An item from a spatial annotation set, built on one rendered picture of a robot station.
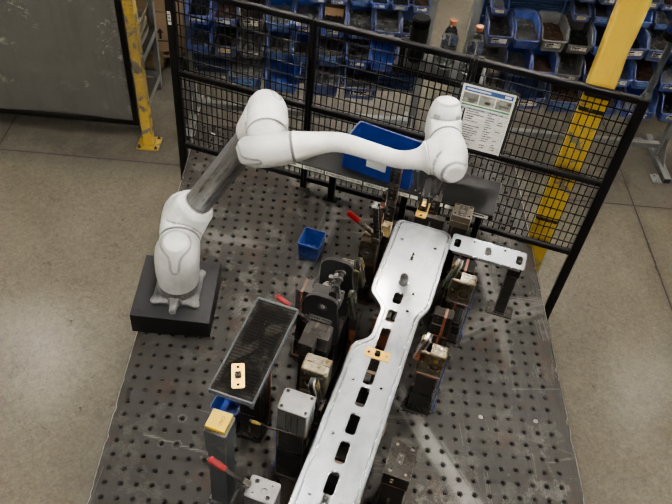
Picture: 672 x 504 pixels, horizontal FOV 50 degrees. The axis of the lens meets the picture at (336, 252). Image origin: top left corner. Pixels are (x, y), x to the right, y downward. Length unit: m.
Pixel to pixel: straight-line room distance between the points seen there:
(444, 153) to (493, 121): 0.82
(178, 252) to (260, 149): 0.54
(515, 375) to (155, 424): 1.33
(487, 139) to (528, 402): 1.03
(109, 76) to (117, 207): 0.79
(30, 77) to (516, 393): 3.34
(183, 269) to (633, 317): 2.56
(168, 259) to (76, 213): 1.83
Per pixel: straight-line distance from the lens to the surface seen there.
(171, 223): 2.73
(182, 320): 2.73
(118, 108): 4.69
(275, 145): 2.26
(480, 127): 2.94
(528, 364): 2.89
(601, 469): 3.61
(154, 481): 2.50
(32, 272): 4.11
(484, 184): 3.05
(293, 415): 2.13
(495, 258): 2.79
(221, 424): 2.05
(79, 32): 4.46
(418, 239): 2.78
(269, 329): 2.23
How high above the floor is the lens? 2.92
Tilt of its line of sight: 46 degrees down
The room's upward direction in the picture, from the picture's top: 7 degrees clockwise
